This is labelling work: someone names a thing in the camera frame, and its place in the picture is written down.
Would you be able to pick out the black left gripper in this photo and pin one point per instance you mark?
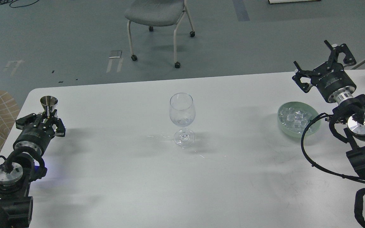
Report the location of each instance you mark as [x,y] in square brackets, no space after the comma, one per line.
[36,134]

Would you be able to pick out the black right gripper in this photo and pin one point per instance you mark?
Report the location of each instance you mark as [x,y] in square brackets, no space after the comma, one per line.
[336,84]

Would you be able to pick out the steel double jigger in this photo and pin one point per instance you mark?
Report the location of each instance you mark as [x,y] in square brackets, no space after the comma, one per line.
[49,104]

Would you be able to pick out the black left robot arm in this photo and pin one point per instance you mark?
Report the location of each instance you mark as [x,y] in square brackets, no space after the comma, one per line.
[25,165]

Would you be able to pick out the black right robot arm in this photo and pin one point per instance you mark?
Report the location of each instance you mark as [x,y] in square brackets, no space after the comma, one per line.
[347,122]

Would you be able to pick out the green bowl of ice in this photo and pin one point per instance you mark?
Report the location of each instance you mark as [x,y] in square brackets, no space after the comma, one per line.
[293,117]

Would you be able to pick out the clear wine glass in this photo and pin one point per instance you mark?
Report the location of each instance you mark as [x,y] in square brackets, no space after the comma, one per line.
[182,113]

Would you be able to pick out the metal floor plate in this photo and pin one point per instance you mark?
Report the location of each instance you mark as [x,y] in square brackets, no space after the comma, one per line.
[115,54]

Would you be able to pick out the grey office chair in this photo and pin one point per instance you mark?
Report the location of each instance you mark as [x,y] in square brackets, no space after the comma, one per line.
[158,13]

